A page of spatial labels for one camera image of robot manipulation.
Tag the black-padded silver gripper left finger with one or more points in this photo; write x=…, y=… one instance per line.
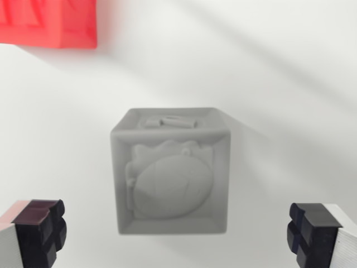
x=33, y=237

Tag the grey embossed soft toy cube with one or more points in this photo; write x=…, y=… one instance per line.
x=170, y=178

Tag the red embossed soft toy cube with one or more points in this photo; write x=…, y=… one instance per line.
x=47, y=25

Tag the black-padded silver gripper right finger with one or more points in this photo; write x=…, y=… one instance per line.
x=318, y=237

